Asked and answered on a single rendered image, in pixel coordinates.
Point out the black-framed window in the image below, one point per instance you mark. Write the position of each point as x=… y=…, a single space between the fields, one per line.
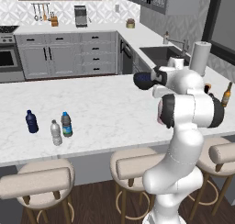
x=221 y=22

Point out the grey base cupboard run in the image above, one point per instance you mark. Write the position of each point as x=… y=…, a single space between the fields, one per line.
x=67 y=54

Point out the beige lidded jar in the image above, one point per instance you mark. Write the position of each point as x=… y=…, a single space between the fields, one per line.
x=130 y=23

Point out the blue-capped green-label plastic bottle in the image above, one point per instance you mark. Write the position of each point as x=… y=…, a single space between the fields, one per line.
x=66 y=126

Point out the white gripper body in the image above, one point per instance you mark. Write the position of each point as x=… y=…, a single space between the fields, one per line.
x=161 y=91

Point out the black dishwasher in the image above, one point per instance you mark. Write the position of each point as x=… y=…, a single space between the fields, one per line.
x=126 y=58

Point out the silver coffee machine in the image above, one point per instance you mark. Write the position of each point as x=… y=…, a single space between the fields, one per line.
x=80 y=16

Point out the silver oven with hob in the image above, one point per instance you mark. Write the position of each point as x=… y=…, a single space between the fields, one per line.
x=7 y=54

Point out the dark orange-banded glass bottle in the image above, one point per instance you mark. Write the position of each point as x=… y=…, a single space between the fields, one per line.
x=208 y=88

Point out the clear grey plastic bottle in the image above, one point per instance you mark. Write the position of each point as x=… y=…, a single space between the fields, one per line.
x=56 y=133

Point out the white wall socket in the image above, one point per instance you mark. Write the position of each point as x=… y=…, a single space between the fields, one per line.
x=117 y=8

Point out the utensil rail with tools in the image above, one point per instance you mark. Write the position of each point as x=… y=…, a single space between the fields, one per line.
x=40 y=12

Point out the brown glass bottle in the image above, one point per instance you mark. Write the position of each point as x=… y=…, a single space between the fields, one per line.
x=226 y=96

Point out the silver tap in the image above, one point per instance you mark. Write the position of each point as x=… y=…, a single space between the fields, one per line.
x=180 y=43

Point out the white paper towel roll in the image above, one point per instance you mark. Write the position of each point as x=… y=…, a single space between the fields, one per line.
x=200 y=58

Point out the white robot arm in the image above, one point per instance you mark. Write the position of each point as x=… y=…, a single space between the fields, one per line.
x=183 y=160

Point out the navy blue plastic bottle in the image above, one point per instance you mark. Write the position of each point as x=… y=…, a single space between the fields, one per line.
x=31 y=122

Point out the wooden knife block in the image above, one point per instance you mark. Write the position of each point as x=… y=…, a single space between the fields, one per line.
x=54 y=20

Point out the dark sink basin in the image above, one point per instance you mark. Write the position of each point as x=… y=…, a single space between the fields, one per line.
x=160 y=54

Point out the soap dispenser bottle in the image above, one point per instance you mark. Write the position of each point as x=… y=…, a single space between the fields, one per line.
x=165 y=38

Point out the beige round bar stool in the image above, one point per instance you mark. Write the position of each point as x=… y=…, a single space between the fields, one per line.
x=39 y=181
x=218 y=155
x=134 y=166

